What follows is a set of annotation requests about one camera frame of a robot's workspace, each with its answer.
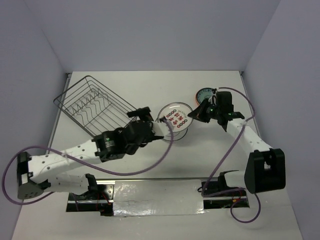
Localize metal wire dish rack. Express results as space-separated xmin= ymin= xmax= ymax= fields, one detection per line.
xmin=53 ymin=75 xmax=137 ymax=137

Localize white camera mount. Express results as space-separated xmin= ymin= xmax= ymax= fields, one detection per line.
xmin=208 ymin=88 xmax=219 ymax=105
xmin=151 ymin=117 xmax=175 ymax=141

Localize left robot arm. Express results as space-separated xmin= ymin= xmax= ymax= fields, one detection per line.
xmin=16 ymin=107 xmax=169 ymax=200

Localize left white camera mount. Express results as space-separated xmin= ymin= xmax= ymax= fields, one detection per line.
xmin=151 ymin=117 xmax=175 ymax=141

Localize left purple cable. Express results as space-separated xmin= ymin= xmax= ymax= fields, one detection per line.
xmin=1 ymin=117 xmax=175 ymax=206

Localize purple cable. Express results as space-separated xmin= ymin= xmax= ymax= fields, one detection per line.
xmin=201 ymin=86 xmax=262 ymax=223
xmin=1 ymin=117 xmax=175 ymax=206

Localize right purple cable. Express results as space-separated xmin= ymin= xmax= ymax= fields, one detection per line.
xmin=201 ymin=86 xmax=262 ymax=223

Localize white enamel plate green rim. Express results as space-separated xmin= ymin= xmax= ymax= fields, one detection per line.
xmin=171 ymin=125 xmax=188 ymax=141

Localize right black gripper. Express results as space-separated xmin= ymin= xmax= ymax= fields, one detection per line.
xmin=188 ymin=97 xmax=221 ymax=123

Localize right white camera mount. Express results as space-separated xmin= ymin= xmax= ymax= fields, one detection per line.
xmin=208 ymin=88 xmax=219 ymax=105

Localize white plate red characters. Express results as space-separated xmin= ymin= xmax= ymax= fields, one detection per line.
xmin=157 ymin=102 xmax=193 ymax=133

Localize green blue floral plate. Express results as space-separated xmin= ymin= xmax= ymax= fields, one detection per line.
xmin=197 ymin=87 xmax=213 ymax=104

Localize metal base rail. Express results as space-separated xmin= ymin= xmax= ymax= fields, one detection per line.
xmin=66 ymin=178 xmax=250 ymax=217

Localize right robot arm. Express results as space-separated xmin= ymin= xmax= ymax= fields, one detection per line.
xmin=188 ymin=87 xmax=286 ymax=196

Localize silver foil tape sheet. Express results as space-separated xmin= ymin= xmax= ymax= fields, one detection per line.
xmin=113 ymin=179 xmax=205 ymax=217

